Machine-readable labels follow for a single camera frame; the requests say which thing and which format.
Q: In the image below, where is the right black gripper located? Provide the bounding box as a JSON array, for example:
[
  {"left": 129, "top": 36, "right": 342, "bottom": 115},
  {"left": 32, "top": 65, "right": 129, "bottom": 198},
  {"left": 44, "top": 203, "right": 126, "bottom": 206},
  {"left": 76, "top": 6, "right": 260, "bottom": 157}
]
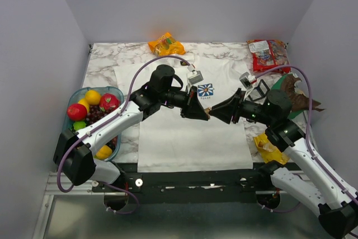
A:
[{"left": 209, "top": 87, "right": 274, "bottom": 125}]

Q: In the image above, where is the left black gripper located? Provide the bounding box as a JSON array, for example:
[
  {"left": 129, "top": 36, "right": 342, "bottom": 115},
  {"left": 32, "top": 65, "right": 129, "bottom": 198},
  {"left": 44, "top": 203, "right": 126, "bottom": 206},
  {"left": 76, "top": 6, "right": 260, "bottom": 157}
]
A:
[{"left": 159, "top": 85, "right": 209, "bottom": 121}]

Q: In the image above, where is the red maple leaf brooch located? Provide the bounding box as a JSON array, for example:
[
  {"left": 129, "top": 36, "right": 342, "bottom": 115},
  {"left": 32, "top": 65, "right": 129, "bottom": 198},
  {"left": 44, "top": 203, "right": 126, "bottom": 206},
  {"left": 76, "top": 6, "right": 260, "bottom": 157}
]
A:
[{"left": 204, "top": 107, "right": 211, "bottom": 119}]

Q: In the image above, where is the black brooch display box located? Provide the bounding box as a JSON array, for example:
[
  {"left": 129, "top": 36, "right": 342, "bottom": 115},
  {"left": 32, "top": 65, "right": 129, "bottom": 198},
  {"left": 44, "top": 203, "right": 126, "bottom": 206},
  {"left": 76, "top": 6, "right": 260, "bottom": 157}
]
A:
[{"left": 247, "top": 79, "right": 270, "bottom": 102}]

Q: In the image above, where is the white t-shirt daisy print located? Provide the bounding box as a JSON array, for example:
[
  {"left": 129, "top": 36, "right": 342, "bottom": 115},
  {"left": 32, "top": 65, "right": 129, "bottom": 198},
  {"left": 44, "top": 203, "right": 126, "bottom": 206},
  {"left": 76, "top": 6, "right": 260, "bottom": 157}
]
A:
[{"left": 115, "top": 55, "right": 253, "bottom": 172}]

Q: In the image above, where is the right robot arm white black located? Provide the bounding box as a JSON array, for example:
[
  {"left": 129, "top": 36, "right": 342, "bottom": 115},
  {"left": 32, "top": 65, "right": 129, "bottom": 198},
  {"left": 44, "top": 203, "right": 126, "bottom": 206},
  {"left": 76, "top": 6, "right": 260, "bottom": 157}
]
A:
[{"left": 209, "top": 90, "right": 357, "bottom": 238}]

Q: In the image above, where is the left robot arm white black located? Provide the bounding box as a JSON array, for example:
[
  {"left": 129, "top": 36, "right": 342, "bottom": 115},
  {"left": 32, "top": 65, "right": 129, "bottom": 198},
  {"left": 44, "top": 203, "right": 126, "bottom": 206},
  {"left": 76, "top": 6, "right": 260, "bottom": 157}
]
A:
[{"left": 53, "top": 64, "right": 209, "bottom": 191}]

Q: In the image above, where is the yellow Lays chips bag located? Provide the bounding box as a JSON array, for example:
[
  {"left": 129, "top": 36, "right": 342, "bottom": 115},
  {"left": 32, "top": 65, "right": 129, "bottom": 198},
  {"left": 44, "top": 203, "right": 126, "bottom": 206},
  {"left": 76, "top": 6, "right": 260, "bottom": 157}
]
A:
[{"left": 253, "top": 133, "right": 290, "bottom": 165}]

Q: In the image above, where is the red candy bag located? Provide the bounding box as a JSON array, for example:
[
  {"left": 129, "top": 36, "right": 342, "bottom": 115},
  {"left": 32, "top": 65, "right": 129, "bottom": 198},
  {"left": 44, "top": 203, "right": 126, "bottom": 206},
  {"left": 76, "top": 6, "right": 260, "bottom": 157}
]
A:
[{"left": 247, "top": 40, "right": 289, "bottom": 72}]

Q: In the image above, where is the orange gummy candy bag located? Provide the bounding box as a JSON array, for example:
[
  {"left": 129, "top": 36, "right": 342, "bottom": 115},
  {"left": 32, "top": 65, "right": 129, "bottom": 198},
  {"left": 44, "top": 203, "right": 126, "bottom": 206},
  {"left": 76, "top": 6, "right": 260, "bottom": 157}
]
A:
[{"left": 148, "top": 32, "right": 186, "bottom": 57}]

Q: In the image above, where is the red pink dragon fruit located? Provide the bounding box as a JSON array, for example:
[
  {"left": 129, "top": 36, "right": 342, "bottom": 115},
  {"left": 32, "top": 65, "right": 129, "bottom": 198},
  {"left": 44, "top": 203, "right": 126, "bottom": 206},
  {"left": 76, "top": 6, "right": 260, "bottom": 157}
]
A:
[{"left": 99, "top": 93, "right": 121, "bottom": 112}]

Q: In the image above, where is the dark red grapes bunch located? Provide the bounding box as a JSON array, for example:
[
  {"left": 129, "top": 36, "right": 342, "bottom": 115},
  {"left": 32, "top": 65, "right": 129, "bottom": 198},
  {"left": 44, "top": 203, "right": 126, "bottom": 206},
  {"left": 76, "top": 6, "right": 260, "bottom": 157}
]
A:
[{"left": 84, "top": 105, "right": 118, "bottom": 126}]

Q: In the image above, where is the yellow orange fruit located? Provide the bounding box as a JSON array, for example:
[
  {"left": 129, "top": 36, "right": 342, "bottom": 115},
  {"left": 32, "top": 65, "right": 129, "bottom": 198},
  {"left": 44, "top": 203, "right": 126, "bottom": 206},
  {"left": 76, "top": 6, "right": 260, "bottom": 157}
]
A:
[{"left": 84, "top": 90, "right": 101, "bottom": 106}]

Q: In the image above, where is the clear teal fruit container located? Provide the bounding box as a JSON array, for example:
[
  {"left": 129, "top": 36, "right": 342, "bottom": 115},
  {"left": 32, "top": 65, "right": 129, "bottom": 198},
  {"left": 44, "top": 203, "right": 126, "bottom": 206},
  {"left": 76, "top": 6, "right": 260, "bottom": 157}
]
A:
[{"left": 59, "top": 86, "right": 125, "bottom": 165}]

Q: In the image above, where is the yellow banana fruit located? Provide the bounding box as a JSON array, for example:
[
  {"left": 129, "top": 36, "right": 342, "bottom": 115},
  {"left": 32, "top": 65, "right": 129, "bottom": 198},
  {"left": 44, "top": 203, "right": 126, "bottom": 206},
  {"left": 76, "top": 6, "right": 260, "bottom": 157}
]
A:
[{"left": 78, "top": 98, "right": 90, "bottom": 112}]

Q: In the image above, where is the red apple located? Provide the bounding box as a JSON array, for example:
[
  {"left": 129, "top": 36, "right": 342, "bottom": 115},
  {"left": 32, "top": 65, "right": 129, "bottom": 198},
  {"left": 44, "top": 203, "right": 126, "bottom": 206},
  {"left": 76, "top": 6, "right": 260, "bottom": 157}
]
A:
[{"left": 67, "top": 103, "right": 87, "bottom": 121}]

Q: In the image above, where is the green striped fruit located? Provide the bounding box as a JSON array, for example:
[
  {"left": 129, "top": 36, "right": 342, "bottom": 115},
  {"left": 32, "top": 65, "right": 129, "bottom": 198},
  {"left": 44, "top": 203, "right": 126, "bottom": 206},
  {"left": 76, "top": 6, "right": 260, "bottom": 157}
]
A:
[{"left": 72, "top": 121, "right": 86, "bottom": 132}]

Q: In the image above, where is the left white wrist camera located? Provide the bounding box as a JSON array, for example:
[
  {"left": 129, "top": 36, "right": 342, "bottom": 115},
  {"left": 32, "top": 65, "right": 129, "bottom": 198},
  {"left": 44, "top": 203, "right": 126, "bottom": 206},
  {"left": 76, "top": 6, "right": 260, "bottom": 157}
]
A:
[{"left": 186, "top": 64, "right": 203, "bottom": 92}]

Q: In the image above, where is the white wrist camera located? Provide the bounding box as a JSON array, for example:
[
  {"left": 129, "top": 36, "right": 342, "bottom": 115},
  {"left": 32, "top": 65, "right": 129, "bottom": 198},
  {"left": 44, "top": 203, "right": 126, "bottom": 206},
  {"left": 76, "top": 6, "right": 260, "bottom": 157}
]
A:
[
  {"left": 186, "top": 64, "right": 203, "bottom": 92},
  {"left": 239, "top": 72, "right": 257, "bottom": 90}
]

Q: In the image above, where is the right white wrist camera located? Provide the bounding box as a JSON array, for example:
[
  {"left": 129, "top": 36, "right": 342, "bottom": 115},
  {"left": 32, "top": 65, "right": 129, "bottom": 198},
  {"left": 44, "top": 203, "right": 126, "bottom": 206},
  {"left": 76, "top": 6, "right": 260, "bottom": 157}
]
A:
[{"left": 239, "top": 72, "right": 257, "bottom": 90}]

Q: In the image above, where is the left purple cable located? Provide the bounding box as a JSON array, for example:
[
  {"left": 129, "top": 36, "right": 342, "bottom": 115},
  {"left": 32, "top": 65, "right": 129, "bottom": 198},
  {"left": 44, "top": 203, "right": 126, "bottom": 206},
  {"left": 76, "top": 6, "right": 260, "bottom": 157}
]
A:
[{"left": 56, "top": 55, "right": 196, "bottom": 215}]

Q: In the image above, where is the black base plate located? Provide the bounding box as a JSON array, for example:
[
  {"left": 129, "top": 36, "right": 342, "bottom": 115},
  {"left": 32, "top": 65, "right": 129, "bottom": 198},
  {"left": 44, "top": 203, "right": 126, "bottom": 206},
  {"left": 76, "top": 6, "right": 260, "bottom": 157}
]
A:
[{"left": 56, "top": 162, "right": 328, "bottom": 204}]

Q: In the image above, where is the aluminium rail frame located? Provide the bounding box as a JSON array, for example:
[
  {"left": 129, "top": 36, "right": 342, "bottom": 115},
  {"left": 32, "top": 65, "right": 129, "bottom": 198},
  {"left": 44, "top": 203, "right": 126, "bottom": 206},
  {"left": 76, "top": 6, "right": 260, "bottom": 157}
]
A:
[{"left": 30, "top": 170, "right": 347, "bottom": 239}]

